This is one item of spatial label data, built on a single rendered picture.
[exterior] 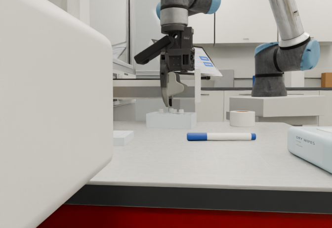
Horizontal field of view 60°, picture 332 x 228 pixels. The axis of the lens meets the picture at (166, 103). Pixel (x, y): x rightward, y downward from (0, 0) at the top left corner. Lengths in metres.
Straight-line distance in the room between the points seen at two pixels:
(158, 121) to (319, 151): 0.46
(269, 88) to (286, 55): 0.16
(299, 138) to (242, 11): 4.10
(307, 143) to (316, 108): 0.85
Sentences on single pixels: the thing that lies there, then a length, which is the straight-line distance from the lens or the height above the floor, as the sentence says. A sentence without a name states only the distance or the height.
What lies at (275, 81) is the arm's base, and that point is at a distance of 1.31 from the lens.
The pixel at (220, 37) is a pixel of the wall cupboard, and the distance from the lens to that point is 4.40.
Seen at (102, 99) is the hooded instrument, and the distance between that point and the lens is 0.20.
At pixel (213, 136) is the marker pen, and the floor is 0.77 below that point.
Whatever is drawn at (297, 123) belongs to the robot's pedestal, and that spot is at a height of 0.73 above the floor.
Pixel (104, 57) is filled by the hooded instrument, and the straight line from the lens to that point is 0.21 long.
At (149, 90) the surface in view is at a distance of 0.91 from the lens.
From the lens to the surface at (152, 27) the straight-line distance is 2.78.
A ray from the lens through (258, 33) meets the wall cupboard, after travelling 4.48.
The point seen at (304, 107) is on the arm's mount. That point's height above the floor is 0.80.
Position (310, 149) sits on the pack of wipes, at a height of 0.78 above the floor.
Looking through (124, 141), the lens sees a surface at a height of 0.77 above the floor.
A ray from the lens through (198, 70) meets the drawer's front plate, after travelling 0.89.
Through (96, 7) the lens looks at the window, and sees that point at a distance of 1.07.
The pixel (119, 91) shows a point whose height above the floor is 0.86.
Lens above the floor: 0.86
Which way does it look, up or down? 3 degrees down
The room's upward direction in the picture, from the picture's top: straight up
